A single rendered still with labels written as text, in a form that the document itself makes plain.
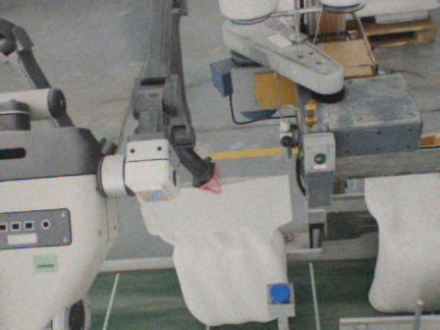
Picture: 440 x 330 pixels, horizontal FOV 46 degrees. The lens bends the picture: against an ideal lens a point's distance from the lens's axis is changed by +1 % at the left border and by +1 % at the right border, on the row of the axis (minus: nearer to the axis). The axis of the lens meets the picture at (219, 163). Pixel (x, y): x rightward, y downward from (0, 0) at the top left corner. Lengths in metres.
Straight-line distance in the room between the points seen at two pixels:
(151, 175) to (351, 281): 1.33
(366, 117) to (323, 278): 0.99
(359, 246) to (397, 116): 0.95
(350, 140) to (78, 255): 0.72
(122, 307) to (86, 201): 1.22
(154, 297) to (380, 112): 1.28
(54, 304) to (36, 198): 0.22
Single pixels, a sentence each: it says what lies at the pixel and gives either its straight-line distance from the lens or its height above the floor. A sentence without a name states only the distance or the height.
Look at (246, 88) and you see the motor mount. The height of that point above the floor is 1.24.
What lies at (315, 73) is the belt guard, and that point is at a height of 1.42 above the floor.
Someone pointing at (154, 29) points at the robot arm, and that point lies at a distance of 1.28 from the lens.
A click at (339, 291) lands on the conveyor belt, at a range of 2.16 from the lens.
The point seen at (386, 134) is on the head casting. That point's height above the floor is 1.30.
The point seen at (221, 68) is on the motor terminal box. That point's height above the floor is 1.30.
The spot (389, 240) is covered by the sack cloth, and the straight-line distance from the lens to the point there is 1.79.
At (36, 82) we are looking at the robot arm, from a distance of 1.60.
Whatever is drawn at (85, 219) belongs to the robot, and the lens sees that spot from 1.07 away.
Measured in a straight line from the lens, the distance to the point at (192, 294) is 1.92.
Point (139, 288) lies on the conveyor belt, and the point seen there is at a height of 0.38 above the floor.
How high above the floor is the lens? 2.12
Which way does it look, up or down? 39 degrees down
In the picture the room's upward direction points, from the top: 10 degrees counter-clockwise
